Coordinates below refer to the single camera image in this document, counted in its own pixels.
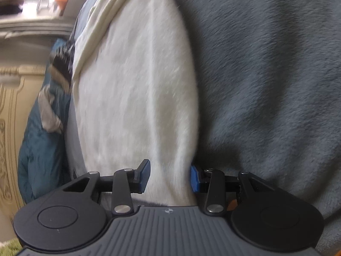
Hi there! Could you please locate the dark bundle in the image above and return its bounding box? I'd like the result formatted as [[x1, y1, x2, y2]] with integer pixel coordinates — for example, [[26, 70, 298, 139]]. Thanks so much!
[[0, 0, 26, 15]]

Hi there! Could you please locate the cream fleece garment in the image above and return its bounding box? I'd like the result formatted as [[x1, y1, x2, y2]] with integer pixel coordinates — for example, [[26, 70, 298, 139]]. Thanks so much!
[[65, 0, 200, 208]]

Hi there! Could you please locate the green shaggy rug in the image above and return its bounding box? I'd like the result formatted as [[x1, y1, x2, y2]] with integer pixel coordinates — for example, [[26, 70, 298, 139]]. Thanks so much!
[[0, 235, 22, 256]]

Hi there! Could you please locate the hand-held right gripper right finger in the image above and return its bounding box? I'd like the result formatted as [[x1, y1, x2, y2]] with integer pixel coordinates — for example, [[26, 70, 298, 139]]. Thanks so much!
[[190, 165, 275, 216]]

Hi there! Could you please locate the white shirt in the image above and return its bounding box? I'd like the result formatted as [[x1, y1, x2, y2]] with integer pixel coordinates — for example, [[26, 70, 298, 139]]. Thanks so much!
[[37, 84, 64, 134]]

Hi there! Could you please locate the cream carved headboard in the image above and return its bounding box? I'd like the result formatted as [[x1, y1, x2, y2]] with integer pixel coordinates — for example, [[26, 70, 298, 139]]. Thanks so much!
[[0, 19, 75, 219]]

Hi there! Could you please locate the blue quilt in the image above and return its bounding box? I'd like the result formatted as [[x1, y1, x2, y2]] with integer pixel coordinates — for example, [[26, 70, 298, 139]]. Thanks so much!
[[17, 39, 78, 204]]

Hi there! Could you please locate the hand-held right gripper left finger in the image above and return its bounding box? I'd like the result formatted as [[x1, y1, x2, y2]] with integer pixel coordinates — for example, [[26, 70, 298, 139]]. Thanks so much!
[[62, 159, 151, 216]]

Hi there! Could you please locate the dark grey garment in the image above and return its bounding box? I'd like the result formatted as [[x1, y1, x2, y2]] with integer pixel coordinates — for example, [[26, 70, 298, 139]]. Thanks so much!
[[49, 39, 76, 91]]

